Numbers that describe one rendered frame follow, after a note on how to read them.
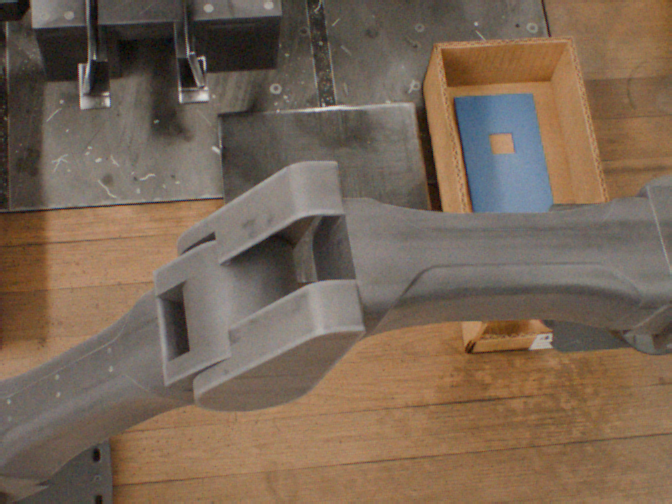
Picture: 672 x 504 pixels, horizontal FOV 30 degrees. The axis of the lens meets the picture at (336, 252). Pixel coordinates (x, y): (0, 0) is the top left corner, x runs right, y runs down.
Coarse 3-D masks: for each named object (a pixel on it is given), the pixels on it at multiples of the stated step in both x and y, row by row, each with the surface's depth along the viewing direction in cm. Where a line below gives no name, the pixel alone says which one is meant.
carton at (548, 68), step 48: (432, 48) 105; (480, 48) 105; (528, 48) 106; (432, 96) 106; (576, 96) 105; (432, 144) 108; (576, 144) 105; (576, 192) 106; (480, 336) 99; (528, 336) 99
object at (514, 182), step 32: (480, 96) 110; (512, 96) 110; (480, 128) 109; (512, 128) 109; (480, 160) 107; (512, 160) 108; (544, 160) 108; (480, 192) 106; (512, 192) 106; (544, 192) 107
